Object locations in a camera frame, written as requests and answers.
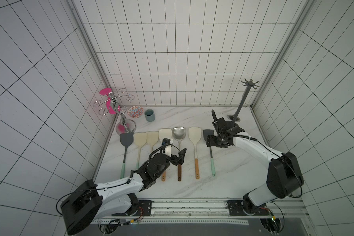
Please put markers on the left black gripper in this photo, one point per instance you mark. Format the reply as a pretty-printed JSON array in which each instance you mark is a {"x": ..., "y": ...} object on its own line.
[{"x": 181, "y": 154}]

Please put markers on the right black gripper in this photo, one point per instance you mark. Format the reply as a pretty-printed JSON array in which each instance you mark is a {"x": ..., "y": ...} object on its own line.
[{"x": 221, "y": 129}]

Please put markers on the dark grey spatula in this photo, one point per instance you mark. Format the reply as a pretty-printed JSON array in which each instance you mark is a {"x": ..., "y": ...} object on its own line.
[{"x": 206, "y": 135}]

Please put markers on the cream spatula light wooden handle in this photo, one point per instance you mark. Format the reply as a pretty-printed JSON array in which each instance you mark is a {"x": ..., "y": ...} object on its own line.
[{"x": 195, "y": 136}]

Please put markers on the cream utensil dark wooden handle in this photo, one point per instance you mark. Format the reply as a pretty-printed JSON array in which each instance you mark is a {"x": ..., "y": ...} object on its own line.
[{"x": 179, "y": 133}]

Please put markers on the cream spoon wooden handle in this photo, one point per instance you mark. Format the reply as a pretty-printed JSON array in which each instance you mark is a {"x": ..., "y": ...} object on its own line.
[{"x": 165, "y": 133}]

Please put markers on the cream slotted turner green handle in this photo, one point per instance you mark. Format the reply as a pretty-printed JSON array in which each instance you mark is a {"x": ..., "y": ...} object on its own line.
[{"x": 152, "y": 139}]

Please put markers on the cream spatula green handle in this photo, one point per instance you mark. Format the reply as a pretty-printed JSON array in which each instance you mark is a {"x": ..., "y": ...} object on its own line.
[{"x": 140, "y": 140}]

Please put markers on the grey spatula green handle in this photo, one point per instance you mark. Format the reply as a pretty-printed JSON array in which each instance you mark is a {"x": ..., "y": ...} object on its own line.
[{"x": 126, "y": 140}]

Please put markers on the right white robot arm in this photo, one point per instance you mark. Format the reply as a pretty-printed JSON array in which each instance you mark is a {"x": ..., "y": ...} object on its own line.
[{"x": 283, "y": 171}]

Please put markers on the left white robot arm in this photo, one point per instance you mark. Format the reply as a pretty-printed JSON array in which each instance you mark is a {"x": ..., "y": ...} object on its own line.
[{"x": 92, "y": 201}]

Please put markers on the dark grey utensil rack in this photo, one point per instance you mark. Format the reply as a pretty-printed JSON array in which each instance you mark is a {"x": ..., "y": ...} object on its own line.
[{"x": 249, "y": 85}]

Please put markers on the teal ceramic cup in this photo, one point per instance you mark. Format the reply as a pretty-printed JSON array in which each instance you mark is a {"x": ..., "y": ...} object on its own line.
[{"x": 149, "y": 115}]

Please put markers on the chrome cup tree stand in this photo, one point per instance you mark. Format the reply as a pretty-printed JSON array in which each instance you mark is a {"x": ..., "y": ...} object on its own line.
[{"x": 124, "y": 125}]

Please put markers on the patterned small bowl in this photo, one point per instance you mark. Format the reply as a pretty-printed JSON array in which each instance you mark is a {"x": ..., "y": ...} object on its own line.
[{"x": 135, "y": 111}]

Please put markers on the pink cup on stand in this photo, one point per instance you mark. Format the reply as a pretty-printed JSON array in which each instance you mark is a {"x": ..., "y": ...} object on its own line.
[{"x": 111, "y": 104}]

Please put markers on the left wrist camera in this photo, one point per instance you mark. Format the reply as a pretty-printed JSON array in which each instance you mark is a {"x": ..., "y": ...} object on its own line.
[{"x": 167, "y": 146}]

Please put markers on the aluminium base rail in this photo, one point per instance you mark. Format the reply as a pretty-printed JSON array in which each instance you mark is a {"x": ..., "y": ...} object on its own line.
[{"x": 206, "y": 211}]

